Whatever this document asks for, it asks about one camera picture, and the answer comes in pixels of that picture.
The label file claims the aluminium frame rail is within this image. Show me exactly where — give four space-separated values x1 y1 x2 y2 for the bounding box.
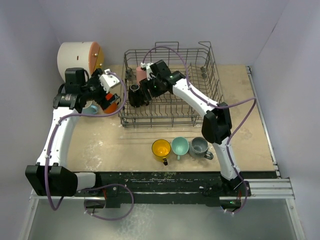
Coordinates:
248 178 295 199

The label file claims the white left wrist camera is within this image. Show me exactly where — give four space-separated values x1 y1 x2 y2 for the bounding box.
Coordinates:
99 69 120 93

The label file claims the light blue ceramic mug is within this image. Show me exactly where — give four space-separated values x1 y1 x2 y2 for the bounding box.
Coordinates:
81 101 99 115

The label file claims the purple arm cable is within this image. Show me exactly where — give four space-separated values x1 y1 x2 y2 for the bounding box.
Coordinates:
141 46 258 216
43 72 135 221

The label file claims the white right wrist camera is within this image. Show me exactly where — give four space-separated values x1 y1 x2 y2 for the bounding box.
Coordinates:
140 62 155 81

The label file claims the yellow ceramic mug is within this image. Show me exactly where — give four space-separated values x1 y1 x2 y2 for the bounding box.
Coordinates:
151 139 172 166

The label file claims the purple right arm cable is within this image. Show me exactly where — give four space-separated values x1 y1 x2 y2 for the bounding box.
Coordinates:
141 46 258 216

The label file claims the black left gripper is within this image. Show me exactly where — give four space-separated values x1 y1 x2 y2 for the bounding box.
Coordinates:
80 69 118 110

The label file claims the pink plastic tumbler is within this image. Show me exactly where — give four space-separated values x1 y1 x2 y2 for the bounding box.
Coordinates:
136 66 147 85

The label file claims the sage green ceramic mug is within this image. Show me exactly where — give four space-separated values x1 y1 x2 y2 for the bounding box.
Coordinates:
171 136 189 161

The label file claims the black ceramic mug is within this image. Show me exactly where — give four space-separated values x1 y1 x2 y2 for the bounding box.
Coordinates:
128 83 150 108

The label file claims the white round drawer cabinet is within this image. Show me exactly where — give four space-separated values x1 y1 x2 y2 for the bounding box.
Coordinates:
57 41 105 82

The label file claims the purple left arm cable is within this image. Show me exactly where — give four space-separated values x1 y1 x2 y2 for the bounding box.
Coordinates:
43 72 135 221

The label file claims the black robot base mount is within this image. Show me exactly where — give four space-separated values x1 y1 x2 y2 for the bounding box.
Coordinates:
74 170 278 208

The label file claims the orange ceramic mug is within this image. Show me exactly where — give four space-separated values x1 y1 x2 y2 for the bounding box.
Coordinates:
103 93 120 114

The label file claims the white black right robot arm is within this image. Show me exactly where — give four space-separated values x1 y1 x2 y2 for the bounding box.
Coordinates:
140 60 240 196

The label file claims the grey wire dish rack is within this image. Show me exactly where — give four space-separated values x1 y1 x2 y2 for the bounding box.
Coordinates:
118 41 224 128

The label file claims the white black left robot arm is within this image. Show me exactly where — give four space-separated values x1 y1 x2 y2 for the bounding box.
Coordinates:
25 67 121 197

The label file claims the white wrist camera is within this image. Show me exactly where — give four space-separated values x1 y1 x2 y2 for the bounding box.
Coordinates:
99 69 120 93
140 62 155 81

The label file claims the grey blue round mug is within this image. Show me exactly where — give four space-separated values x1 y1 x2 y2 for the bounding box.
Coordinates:
188 137 214 160

